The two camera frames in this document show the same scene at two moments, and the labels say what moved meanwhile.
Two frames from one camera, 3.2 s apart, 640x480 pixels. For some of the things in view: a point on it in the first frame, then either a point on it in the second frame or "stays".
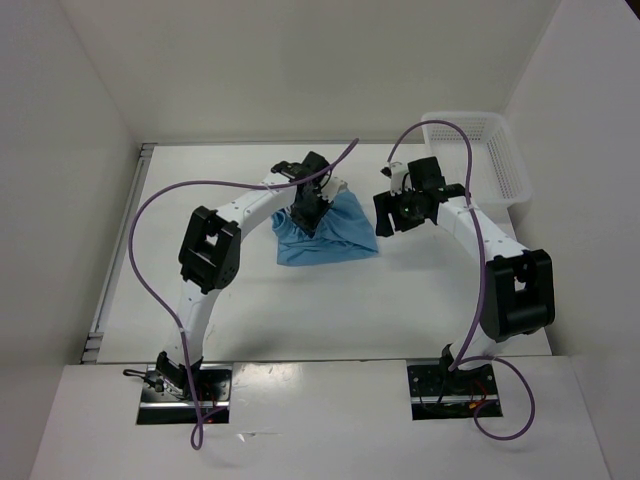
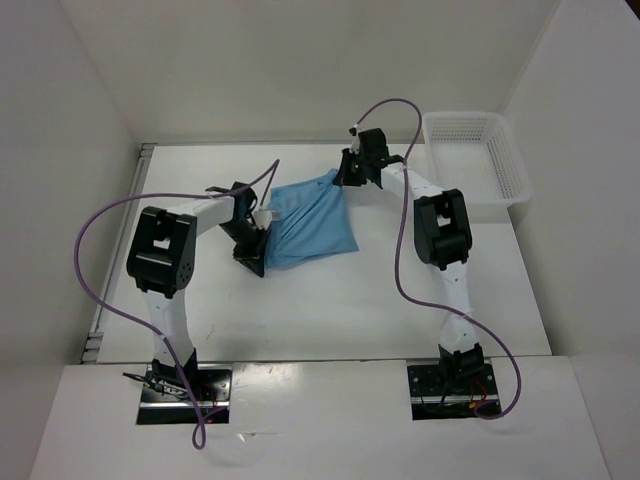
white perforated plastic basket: x=499 y=172 stays
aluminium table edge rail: x=90 y=353 stays
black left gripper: x=308 y=225 to x=253 y=257
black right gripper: x=383 y=204 to x=344 y=176
